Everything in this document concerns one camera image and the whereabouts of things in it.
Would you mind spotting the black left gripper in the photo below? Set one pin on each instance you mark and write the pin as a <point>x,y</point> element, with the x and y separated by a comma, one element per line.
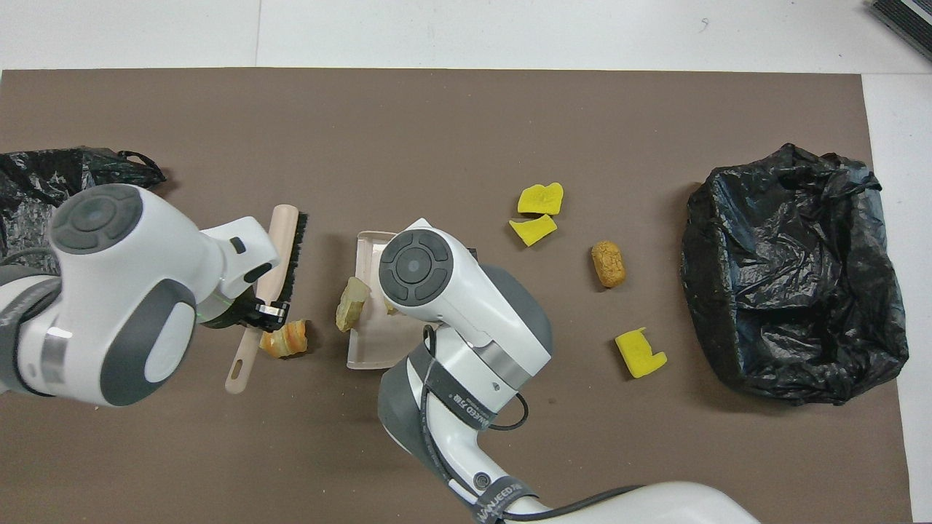
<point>233,314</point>

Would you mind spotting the orange striped croissant piece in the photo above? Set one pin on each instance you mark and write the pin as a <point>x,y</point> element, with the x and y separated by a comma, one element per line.
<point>285,340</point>

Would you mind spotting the beige hand brush black bristles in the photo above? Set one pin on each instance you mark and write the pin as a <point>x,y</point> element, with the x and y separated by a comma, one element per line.
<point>282,233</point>

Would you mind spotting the pale elongated bread chunk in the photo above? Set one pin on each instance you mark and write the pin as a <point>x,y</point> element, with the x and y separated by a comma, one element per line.
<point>352,304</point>

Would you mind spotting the beige plastic dustpan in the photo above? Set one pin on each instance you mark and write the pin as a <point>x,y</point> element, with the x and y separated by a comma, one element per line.
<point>371,349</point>

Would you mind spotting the triangular yellow sponge piece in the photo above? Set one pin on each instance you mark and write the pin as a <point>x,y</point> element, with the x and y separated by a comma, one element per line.
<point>531,230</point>

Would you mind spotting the large yellow sponge chunk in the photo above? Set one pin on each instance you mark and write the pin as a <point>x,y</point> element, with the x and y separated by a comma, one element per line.
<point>540,199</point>

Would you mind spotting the brown croquette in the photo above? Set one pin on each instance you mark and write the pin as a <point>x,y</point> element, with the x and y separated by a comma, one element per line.
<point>608,264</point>

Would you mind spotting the notched yellow sponge piece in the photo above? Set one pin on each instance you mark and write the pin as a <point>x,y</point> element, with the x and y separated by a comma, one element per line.
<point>637,356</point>

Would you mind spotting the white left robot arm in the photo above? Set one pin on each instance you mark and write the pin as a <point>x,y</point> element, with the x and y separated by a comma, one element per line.
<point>109,291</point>

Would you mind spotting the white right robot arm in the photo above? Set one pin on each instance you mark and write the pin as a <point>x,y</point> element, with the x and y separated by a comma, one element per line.
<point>451,306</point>

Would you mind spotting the black crumpled trash bag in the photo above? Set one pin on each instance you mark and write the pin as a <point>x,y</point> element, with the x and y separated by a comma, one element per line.
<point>36,182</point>

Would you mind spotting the black bag lined open bin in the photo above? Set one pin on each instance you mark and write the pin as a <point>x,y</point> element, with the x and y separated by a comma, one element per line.
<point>764,255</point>

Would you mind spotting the large brown table mat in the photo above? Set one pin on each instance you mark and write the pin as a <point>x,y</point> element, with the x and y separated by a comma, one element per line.
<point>466,109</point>

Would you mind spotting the dark ribbed device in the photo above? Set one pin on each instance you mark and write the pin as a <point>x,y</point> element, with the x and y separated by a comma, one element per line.
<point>910,18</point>

